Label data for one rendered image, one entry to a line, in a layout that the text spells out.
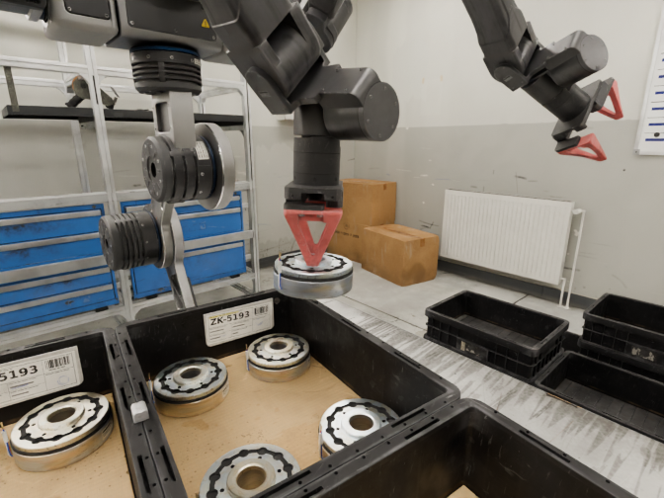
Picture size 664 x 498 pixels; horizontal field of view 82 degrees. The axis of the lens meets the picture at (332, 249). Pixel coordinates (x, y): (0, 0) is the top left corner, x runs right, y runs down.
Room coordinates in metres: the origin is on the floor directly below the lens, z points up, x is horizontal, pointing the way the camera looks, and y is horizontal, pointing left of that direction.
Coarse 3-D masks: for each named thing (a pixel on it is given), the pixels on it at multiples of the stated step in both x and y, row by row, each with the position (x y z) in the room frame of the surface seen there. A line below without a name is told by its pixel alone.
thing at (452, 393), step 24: (168, 312) 0.56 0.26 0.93; (192, 312) 0.57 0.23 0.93; (336, 312) 0.56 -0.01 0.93; (120, 336) 0.48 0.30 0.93; (360, 336) 0.49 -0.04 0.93; (408, 360) 0.42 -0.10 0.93; (144, 384) 0.37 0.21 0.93; (432, 408) 0.33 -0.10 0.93; (384, 432) 0.30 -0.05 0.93; (168, 456) 0.27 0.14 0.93; (336, 456) 0.27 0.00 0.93; (168, 480) 0.25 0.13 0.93; (288, 480) 0.25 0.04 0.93; (312, 480) 0.25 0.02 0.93
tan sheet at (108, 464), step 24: (0, 432) 0.41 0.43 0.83; (120, 432) 0.41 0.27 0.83; (0, 456) 0.37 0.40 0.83; (96, 456) 0.37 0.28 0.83; (120, 456) 0.37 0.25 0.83; (0, 480) 0.34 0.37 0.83; (24, 480) 0.34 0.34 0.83; (48, 480) 0.34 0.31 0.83; (72, 480) 0.34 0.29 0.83; (96, 480) 0.34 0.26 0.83; (120, 480) 0.34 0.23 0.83
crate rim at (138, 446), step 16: (64, 336) 0.48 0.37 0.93; (80, 336) 0.48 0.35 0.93; (96, 336) 0.49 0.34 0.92; (112, 336) 0.48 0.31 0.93; (0, 352) 0.44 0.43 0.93; (16, 352) 0.44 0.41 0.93; (112, 352) 0.47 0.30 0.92; (112, 368) 0.41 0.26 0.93; (128, 384) 0.37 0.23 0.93; (128, 400) 0.35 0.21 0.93; (128, 416) 0.32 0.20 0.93; (128, 432) 0.30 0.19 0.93; (144, 432) 0.30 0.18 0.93; (144, 448) 0.28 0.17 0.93; (144, 464) 0.26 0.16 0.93; (144, 480) 0.26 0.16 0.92; (144, 496) 0.23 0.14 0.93; (160, 496) 0.23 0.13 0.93
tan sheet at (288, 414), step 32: (256, 384) 0.52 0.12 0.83; (288, 384) 0.52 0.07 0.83; (320, 384) 0.52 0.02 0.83; (160, 416) 0.44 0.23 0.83; (224, 416) 0.44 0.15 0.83; (256, 416) 0.44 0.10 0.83; (288, 416) 0.44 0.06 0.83; (320, 416) 0.44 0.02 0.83; (192, 448) 0.39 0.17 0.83; (224, 448) 0.39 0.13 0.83; (288, 448) 0.39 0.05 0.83; (192, 480) 0.34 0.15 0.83
